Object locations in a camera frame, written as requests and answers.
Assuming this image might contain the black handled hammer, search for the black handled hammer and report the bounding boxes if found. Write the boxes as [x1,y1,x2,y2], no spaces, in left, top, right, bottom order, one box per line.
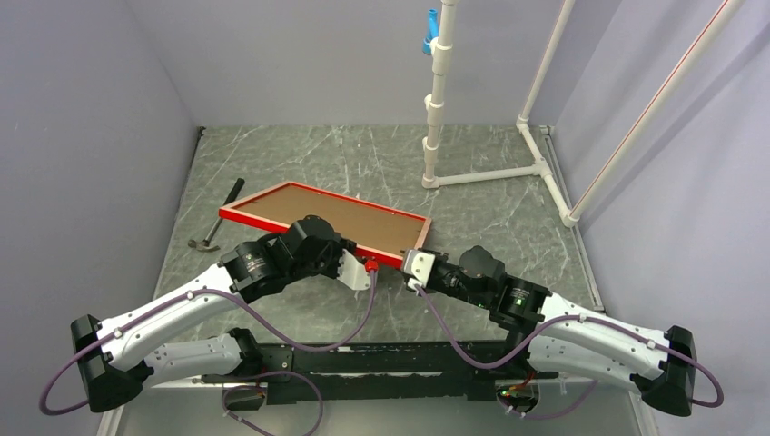
[187,177,245,253]

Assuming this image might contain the aluminium extrusion frame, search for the aluminium extrusion frame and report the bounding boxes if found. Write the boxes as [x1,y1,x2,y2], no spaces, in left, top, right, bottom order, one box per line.
[100,125,642,435]

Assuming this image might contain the white pole with red stripe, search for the white pole with red stripe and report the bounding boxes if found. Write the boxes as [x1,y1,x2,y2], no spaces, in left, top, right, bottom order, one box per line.
[562,0,745,226]

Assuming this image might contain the white PVC pipe stand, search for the white PVC pipe stand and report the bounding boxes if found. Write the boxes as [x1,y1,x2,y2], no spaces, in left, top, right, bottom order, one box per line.
[420,1,591,228]

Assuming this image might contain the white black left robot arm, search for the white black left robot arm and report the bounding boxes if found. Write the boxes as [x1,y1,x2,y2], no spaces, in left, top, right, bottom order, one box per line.
[70,215,378,412]

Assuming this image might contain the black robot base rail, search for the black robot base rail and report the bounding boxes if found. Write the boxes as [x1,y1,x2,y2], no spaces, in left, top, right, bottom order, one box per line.
[201,340,560,405]

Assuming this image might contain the brown cardboard backing board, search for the brown cardboard backing board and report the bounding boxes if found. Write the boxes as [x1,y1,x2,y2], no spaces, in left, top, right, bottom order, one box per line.
[234,186,427,257]

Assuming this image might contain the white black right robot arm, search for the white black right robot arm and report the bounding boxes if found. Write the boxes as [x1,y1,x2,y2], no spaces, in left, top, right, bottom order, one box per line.
[401,246,696,417]

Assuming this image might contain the red picture frame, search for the red picture frame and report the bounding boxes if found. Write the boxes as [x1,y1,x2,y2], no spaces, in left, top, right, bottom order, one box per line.
[218,181,434,271]

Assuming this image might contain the blue pipe fitting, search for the blue pipe fitting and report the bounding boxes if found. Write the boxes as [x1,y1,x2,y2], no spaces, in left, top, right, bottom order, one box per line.
[422,9,439,56]

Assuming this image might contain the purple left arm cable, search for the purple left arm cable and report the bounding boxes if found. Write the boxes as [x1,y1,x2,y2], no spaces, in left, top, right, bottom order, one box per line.
[38,269,380,436]

